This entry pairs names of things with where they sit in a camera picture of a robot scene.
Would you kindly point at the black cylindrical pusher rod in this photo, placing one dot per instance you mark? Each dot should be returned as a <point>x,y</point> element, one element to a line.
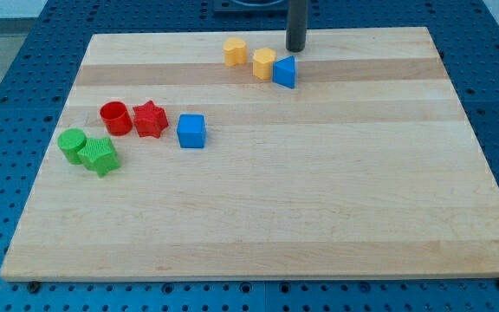
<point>297,25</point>

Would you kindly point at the blue triangle block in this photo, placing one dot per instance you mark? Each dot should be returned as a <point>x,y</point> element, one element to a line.
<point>284,72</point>

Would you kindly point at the blue cube block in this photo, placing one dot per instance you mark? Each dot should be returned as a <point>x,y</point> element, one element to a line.
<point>191,131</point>

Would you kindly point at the yellow hexagon block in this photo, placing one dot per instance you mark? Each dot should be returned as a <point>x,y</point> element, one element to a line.
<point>262,63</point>

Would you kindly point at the yellow heart block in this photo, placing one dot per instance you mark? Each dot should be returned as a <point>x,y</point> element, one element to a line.
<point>235,51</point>

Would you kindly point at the wooden board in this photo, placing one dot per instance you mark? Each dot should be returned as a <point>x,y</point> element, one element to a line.
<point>368,169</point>

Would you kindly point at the red star block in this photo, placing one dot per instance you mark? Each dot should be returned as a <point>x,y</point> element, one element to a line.
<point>150,120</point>

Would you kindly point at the red cylinder block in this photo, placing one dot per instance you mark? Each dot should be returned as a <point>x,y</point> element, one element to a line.
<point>116,118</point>

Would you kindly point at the green star block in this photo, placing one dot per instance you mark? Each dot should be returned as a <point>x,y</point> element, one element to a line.
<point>100,156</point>

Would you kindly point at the green cylinder block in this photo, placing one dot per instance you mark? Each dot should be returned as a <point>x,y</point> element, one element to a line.
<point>70,142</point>

